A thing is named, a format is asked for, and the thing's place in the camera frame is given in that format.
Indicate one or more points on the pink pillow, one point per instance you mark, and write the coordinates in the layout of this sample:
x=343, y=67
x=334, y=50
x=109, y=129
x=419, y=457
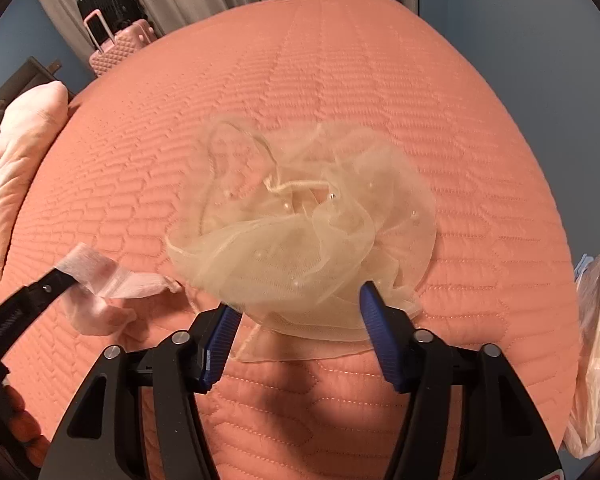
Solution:
x=20, y=160

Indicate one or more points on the pink quilted suitcase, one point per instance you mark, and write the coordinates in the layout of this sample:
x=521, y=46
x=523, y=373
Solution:
x=125, y=45

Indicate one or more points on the dark furniture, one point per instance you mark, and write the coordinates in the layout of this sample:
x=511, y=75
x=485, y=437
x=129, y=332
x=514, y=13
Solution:
x=25, y=75

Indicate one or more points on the cream tulle scrunchie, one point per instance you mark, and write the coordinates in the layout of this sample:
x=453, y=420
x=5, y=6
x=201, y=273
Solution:
x=290, y=260

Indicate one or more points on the black suitcase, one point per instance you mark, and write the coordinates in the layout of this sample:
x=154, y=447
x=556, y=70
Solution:
x=110, y=0

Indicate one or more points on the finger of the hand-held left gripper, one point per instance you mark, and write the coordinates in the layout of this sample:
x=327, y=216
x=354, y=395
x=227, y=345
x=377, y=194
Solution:
x=47, y=287

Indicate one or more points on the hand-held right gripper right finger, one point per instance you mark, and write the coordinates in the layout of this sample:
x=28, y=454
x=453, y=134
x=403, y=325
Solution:
x=380, y=330

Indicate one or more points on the pale pink frayed cloth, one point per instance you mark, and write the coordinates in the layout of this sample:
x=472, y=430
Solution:
x=115, y=280

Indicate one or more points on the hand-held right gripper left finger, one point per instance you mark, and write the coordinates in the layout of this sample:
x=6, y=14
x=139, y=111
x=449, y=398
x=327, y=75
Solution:
x=220, y=340

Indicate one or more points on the pink quilted bedspread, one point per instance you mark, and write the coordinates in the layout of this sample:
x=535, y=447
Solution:
x=330, y=110

